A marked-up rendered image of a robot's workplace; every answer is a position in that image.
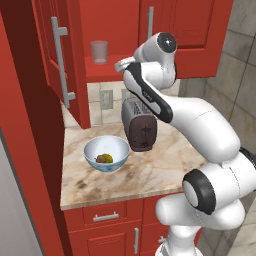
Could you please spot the red lower cabinet door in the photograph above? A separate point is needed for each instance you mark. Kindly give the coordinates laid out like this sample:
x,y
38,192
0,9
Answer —
x,y
150,230
106,240

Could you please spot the tall red cabinet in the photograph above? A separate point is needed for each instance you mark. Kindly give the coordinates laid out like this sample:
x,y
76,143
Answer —
x,y
30,100

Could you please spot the red cabinet door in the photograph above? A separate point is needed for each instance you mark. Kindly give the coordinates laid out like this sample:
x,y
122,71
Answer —
x,y
196,33
106,240
150,230
77,66

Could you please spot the grey fridge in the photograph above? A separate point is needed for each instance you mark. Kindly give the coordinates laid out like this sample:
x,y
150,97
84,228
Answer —
x,y
13,206

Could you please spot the silver and brown toaster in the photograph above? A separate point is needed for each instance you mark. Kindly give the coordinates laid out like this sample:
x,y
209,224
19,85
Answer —
x,y
142,131

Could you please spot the red upper cabinet body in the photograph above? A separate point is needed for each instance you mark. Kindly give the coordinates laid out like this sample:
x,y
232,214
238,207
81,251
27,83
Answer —
x,y
110,20

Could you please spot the red drawer front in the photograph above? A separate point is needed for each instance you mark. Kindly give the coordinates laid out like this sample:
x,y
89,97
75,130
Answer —
x,y
105,209

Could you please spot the grey wall outlet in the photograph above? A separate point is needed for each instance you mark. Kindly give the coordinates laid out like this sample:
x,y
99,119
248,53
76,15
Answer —
x,y
124,93
106,99

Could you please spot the yellow-green mango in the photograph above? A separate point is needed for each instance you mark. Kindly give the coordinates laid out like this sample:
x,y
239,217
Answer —
x,y
108,157

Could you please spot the red upper cabinet door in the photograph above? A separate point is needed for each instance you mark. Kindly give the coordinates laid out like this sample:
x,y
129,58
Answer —
x,y
196,33
77,66

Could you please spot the clear drinking glass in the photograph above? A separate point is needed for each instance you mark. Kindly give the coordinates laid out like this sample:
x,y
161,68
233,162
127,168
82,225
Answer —
x,y
99,52

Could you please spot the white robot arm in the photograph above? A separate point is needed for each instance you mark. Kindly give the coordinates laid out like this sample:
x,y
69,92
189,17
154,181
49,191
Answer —
x,y
203,130

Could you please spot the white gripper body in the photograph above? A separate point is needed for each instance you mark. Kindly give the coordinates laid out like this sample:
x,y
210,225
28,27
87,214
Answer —
x,y
122,64

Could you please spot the white and blue bowl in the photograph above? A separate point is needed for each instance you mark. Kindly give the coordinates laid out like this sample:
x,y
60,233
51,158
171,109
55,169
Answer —
x,y
106,145

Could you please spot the red-brown apple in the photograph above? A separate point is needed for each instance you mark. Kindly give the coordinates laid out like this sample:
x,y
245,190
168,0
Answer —
x,y
100,159

